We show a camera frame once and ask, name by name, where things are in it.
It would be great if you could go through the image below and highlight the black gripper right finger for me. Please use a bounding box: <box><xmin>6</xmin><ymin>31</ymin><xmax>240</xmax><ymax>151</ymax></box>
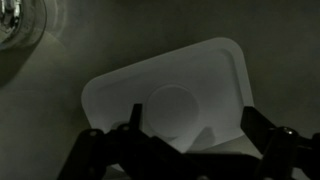
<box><xmin>240</xmin><ymin>105</ymin><xmax>278</xmax><ymax>156</ymax></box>

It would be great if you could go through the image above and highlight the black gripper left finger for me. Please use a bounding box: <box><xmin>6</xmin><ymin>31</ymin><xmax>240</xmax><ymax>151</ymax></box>
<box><xmin>129</xmin><ymin>103</ymin><xmax>144</xmax><ymax>132</ymax></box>

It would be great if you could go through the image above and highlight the glass candle jar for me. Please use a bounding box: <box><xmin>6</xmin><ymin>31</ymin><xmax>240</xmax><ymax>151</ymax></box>
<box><xmin>0</xmin><ymin>0</ymin><xmax>48</xmax><ymax>52</ymax></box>

